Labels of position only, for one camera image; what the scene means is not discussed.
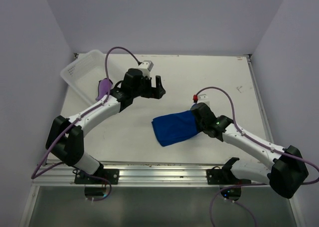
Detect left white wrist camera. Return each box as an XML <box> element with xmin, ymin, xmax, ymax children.
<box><xmin>137</xmin><ymin>60</ymin><xmax>154</xmax><ymax>79</ymax></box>

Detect aluminium mounting rail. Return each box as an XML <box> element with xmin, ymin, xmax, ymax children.
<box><xmin>32</xmin><ymin>163</ymin><xmax>262</xmax><ymax>188</ymax></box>

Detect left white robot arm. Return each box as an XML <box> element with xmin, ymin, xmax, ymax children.
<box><xmin>46</xmin><ymin>68</ymin><xmax>166</xmax><ymax>184</ymax></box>

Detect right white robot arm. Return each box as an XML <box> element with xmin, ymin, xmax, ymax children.
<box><xmin>191</xmin><ymin>103</ymin><xmax>309</xmax><ymax>199</ymax></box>

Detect right side aluminium rail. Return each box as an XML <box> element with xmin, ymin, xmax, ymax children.
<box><xmin>244</xmin><ymin>54</ymin><xmax>274</xmax><ymax>143</ymax></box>

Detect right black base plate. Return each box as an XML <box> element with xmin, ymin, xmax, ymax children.
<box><xmin>206</xmin><ymin>167</ymin><xmax>251</xmax><ymax>185</ymax></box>

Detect white plastic basket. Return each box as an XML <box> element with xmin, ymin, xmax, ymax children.
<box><xmin>60</xmin><ymin>49</ymin><xmax>125</xmax><ymax>105</ymax></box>

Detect purple towel black trim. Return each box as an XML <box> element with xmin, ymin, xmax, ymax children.
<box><xmin>95</xmin><ymin>78</ymin><xmax>113</xmax><ymax>101</ymax></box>

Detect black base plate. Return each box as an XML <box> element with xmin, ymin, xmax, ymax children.
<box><xmin>72</xmin><ymin>169</ymin><xmax>120</xmax><ymax>185</ymax></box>
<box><xmin>206</xmin><ymin>167</ymin><xmax>251</xmax><ymax>185</ymax></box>

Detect blue towel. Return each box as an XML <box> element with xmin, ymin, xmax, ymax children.
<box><xmin>152</xmin><ymin>110</ymin><xmax>199</xmax><ymax>147</ymax></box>

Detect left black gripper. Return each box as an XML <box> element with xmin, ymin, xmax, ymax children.
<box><xmin>132</xmin><ymin>74</ymin><xmax>165</xmax><ymax>99</ymax></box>

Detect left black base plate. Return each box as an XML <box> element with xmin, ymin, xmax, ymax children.
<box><xmin>72</xmin><ymin>169</ymin><xmax>120</xmax><ymax>185</ymax></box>

